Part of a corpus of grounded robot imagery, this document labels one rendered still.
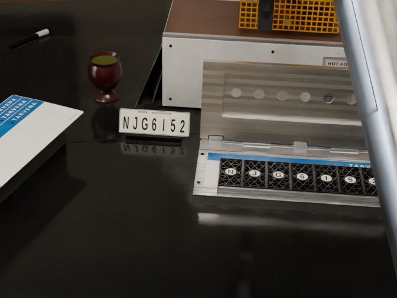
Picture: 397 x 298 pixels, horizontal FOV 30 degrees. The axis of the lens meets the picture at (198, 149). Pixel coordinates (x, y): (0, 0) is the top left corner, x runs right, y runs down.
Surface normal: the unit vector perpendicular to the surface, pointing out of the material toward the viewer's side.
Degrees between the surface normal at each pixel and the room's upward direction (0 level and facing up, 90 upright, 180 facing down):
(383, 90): 66
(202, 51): 90
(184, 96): 90
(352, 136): 79
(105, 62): 0
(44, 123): 0
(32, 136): 0
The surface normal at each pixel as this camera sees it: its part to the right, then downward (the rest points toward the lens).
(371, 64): -0.70, 0.05
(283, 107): -0.07, 0.37
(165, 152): 0.03, -0.84
